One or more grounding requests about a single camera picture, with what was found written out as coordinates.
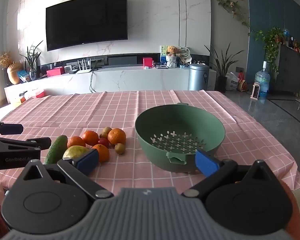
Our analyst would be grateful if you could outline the blue water jug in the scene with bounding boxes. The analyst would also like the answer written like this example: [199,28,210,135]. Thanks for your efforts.
[254,61,271,98]

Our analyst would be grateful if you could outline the red storage box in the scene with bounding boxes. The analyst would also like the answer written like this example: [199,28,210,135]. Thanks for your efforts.
[27,88,46,98]

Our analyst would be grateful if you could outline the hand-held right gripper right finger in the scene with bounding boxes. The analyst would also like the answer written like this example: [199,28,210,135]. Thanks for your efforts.
[181,150,276,202]

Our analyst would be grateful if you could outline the trailing pothos plant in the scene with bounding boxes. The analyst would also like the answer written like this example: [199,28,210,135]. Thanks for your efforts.
[216,0,286,73]

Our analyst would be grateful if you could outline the yellow-green pear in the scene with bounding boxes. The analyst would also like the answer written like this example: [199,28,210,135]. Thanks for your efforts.
[62,145,92,160]

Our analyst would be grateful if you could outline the small white heater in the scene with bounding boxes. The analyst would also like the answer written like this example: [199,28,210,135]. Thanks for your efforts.
[250,82,262,99]

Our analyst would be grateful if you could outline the bottles on cabinet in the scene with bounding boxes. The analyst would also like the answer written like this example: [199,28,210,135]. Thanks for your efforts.
[282,28,300,54]

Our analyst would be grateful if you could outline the white marble tv console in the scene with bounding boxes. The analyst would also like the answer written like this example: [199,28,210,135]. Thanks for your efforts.
[4,65,190,103]

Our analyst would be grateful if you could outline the grey cabinet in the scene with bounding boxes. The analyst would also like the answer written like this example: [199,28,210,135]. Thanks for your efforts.
[274,42,300,93]

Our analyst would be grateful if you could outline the green cucumber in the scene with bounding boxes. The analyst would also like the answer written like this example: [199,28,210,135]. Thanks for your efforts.
[44,135,68,165]

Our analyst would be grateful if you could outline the white plastic bag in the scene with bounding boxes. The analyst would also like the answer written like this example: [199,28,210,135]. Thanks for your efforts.
[226,72,240,91]

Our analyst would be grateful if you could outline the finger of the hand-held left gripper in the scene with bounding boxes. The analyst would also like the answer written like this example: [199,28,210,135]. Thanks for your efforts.
[0,121,24,137]
[0,137,52,156]

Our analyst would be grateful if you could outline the black wall television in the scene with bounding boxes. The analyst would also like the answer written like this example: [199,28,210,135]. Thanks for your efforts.
[45,0,128,52]

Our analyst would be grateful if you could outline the white wrapped pot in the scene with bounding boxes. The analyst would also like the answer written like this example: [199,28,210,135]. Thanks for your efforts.
[166,55,178,68]

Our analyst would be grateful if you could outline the green colander bowl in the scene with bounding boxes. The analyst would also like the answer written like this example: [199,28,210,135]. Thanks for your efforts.
[134,102,226,173]

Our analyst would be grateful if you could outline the tall-leaf potted plant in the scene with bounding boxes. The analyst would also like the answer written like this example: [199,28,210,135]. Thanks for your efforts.
[204,42,244,93]

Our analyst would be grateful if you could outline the red tissue box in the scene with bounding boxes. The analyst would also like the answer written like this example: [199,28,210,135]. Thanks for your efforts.
[46,67,66,78]

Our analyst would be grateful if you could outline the green orchid plant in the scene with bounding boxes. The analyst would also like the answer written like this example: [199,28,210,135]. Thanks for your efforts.
[22,40,44,81]

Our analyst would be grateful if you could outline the green picture card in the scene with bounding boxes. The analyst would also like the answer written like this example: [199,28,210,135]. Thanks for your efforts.
[160,45,169,63]

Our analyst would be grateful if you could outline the brown teddy bear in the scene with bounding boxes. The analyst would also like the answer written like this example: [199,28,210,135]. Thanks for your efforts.
[166,45,180,57]

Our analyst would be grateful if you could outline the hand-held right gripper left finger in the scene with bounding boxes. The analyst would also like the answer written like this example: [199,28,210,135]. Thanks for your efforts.
[22,149,115,201]

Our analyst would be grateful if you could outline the round white hand fan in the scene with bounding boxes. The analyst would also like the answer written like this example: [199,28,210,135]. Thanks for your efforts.
[177,46,192,64]

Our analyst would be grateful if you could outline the orange gourd vase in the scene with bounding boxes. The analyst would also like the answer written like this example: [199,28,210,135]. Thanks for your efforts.
[7,62,23,86]

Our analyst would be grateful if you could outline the dried yellow flowers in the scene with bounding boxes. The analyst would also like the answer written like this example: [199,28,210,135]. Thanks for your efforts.
[0,52,12,70]

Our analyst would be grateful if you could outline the pink checked tablecloth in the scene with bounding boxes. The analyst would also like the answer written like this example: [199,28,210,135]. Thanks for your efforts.
[0,90,300,197]

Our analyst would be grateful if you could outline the black power cable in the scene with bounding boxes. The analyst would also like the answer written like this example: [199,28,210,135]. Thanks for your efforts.
[89,68,96,93]

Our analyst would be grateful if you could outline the orange bag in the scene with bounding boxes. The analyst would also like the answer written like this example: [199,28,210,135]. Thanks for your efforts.
[237,72,248,92]

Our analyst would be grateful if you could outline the white wifi router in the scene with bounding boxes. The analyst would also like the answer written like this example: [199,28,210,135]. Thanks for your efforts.
[76,58,93,74]

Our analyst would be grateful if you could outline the orange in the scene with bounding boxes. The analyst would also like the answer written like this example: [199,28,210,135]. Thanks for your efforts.
[67,136,86,148]
[107,128,127,145]
[91,144,110,163]
[82,130,100,146]

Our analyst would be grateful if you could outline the silver trash can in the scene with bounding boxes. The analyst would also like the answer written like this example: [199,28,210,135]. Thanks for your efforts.
[188,63,210,91]

